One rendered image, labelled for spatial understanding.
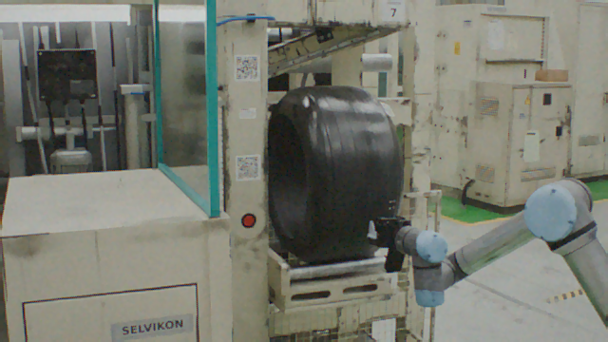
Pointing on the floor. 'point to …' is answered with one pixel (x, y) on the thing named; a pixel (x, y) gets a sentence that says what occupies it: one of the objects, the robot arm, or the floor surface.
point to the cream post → (241, 258)
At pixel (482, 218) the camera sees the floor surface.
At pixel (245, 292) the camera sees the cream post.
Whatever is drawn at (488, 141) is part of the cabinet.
